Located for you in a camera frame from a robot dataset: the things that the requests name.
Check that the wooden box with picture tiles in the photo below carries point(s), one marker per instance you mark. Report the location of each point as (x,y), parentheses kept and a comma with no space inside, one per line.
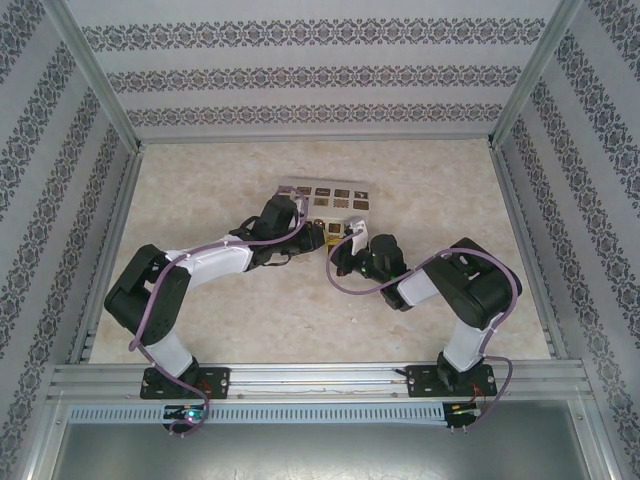
(340,197)

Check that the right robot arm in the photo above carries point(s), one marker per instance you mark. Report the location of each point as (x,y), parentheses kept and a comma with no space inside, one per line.
(480,295)

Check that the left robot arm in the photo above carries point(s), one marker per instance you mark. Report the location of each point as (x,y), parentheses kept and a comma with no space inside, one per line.
(220,257)

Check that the grey sheet metal shelf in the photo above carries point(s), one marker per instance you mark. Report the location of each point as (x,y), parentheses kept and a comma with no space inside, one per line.
(320,455)

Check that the small circuit board green light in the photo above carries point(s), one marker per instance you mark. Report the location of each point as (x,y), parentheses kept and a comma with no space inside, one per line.
(187,414)

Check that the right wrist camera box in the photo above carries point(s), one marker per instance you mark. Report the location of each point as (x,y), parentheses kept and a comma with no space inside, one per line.
(357,235)

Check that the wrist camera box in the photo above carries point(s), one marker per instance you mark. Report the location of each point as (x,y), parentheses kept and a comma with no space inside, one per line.
(357,235)
(300,202)

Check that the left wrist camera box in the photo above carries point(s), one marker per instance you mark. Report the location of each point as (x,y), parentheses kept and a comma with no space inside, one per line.
(300,202)

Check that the aluminium rear frame rail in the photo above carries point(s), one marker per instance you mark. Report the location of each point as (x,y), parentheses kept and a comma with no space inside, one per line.
(315,141)

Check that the aluminium mounting rail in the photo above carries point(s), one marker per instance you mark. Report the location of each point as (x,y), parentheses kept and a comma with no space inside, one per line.
(320,380)

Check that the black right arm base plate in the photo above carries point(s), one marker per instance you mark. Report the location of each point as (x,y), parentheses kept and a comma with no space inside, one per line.
(422,380)

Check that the aluminium side frame rail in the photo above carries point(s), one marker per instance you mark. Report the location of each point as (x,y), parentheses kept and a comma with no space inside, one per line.
(530,250)
(107,260)

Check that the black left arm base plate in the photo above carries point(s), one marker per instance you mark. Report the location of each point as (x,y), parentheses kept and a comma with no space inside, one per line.
(215,382)

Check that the aluminium frame corner post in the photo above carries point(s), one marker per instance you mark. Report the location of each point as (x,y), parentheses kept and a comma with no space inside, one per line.
(535,70)
(95,75)

